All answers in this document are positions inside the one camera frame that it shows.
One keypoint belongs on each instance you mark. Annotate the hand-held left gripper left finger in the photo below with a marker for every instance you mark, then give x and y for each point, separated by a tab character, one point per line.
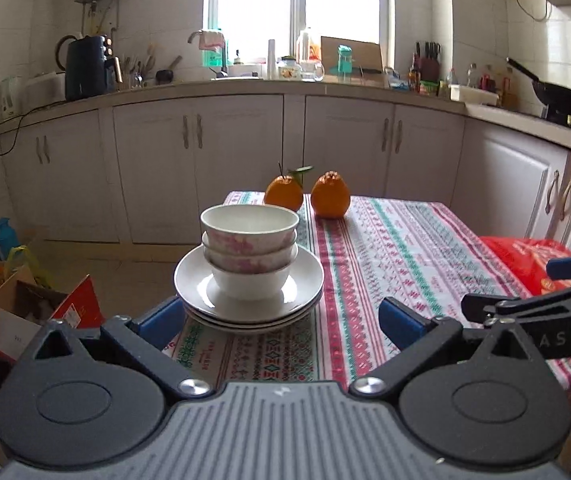
158	322

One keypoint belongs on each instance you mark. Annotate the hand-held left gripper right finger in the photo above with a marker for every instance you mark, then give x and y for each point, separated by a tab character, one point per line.
403	322

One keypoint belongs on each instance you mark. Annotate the white plate with flower print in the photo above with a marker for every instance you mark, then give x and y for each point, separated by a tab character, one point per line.
253	330
193	282
250	323

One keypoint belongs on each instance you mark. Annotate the white bowl pink flower print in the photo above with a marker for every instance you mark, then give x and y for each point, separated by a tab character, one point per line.
248	262
248	285
248	232

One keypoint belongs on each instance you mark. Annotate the red plastic bag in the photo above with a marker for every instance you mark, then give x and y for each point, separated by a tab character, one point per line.
520	260

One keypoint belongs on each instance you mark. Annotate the patterned striped tablecloth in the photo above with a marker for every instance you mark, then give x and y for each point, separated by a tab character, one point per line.
390	260

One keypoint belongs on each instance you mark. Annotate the red cardboard box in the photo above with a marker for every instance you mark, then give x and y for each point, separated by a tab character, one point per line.
77	305

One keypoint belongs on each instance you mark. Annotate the yellow-green bag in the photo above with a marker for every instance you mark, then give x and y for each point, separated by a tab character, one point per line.
27	265

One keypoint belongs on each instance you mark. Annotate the bumpy orange without leaf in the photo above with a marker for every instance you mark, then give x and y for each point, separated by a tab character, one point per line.
330	195

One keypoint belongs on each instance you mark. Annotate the brown cardboard box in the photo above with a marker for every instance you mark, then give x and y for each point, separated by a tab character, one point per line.
10	310

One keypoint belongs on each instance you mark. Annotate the black wok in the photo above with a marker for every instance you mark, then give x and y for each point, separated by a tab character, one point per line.
565	100

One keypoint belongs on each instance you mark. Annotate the white kitchen cabinets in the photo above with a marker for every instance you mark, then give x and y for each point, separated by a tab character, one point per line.
245	175

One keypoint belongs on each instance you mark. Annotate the blue thermos bottle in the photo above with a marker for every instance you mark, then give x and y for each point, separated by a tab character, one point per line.
6	240

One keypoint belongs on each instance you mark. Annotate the orange with green leaf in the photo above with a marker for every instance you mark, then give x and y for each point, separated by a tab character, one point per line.
285	195

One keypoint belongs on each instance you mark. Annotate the white plastic tray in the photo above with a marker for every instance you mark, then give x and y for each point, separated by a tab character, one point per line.
473	95

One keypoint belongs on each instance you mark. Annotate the clear glass bottle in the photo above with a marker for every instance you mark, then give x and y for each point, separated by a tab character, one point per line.
472	76

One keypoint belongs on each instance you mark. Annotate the small black pot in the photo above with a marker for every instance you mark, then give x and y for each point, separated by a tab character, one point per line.
164	77

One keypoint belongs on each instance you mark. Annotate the dark sauce bottle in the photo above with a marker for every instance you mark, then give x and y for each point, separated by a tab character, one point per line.
414	77

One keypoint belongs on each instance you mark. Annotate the knife block with knives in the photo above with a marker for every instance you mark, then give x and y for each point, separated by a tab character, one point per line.
429	67

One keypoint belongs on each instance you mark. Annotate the utensil holder with utensils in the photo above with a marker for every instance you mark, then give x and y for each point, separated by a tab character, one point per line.
133	77

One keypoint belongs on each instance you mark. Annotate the teal water bottle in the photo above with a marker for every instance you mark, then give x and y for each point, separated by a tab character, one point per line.
346	62

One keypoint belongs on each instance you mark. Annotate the glass mug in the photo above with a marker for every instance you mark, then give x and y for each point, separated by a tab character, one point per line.
311	71

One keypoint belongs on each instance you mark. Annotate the metal kitchen faucet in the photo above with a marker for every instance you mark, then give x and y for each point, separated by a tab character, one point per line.
223	62

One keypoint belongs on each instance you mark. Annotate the white electric kettle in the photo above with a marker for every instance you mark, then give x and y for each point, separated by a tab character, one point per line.
9	97

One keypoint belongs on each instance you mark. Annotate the brown cardboard sheet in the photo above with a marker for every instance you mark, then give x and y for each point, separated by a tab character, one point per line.
365	55

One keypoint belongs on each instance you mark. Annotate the glass jar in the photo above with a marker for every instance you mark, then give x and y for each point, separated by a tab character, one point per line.
289	70

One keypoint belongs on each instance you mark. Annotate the slim white plastic bottle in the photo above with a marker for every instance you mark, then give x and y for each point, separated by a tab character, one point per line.
272	60

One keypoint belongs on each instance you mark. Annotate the pink cloth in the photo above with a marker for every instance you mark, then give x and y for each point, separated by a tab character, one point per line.
213	40

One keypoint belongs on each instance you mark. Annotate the cooking oil bottle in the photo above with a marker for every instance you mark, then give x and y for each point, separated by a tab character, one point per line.
308	45

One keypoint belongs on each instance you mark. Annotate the kitchen window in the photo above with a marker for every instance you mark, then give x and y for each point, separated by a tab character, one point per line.
295	5

